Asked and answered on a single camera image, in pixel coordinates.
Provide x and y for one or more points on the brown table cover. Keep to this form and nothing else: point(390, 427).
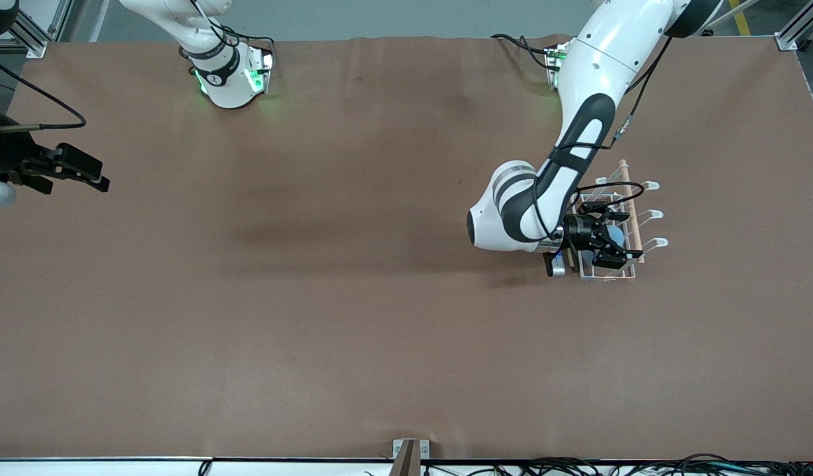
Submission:
point(406, 330)

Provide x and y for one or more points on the metal table edge bracket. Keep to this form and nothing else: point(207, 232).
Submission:
point(410, 456)

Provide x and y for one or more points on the light blue cup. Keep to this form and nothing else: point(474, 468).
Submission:
point(615, 236)

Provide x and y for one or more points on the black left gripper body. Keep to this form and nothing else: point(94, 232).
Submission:
point(578, 232)

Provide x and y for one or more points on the aluminium frame profile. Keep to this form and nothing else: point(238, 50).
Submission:
point(33, 47)
point(793, 33)

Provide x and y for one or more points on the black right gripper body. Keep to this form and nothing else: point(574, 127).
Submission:
point(4, 157)

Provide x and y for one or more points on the grey base connector box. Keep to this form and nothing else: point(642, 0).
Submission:
point(556, 66)
point(261, 73)

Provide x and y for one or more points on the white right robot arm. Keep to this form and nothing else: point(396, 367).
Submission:
point(215, 73)

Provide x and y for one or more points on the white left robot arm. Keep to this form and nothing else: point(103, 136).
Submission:
point(598, 59)

